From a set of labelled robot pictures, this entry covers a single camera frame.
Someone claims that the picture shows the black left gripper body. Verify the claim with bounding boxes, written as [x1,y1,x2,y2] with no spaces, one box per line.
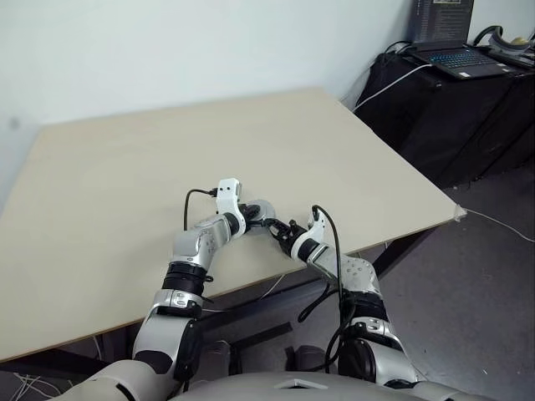
[238,203,262,231]

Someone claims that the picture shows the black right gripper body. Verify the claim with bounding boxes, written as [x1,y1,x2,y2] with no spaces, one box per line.
[275,220,303,255]

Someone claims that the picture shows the grey motor housing copper coils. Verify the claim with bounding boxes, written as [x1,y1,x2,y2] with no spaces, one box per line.
[245,200,277,226]

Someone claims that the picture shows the dark rounded shape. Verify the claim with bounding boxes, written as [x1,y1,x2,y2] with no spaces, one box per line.
[286,344,328,373]
[203,340,244,377]

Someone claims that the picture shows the silver robot torso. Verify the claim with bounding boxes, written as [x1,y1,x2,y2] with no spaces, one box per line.
[62,358,502,401]

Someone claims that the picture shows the black cloth covered cabinet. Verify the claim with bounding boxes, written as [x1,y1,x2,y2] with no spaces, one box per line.
[354,39,535,189]

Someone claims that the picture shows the black open laptop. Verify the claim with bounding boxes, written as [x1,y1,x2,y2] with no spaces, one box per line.
[403,0,517,80]

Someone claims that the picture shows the grey white headset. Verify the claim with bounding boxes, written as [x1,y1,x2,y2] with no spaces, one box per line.
[474,25,535,58]

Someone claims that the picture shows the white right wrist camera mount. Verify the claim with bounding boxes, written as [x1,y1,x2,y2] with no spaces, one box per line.
[290,210,330,260]

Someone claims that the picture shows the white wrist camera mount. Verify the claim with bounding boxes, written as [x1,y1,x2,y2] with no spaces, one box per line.
[290,210,330,260]
[216,178,248,235]

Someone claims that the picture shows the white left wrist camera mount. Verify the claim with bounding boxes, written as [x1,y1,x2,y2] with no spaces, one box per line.
[216,178,248,235]

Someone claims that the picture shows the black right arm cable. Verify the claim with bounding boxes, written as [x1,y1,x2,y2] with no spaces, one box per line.
[298,203,356,373]

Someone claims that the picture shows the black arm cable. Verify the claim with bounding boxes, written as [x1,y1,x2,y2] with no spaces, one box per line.
[298,203,356,373]
[182,189,218,231]

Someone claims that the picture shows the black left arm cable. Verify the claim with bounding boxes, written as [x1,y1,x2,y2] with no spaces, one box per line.
[182,189,218,231]

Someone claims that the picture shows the white laptop cable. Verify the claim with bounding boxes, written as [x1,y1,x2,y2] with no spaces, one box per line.
[350,62,434,114]

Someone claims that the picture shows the white floor cable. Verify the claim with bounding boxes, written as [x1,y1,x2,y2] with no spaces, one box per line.
[467,207,535,242]

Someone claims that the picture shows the white wire bundle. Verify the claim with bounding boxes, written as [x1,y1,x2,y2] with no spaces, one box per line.
[12,370,64,401]

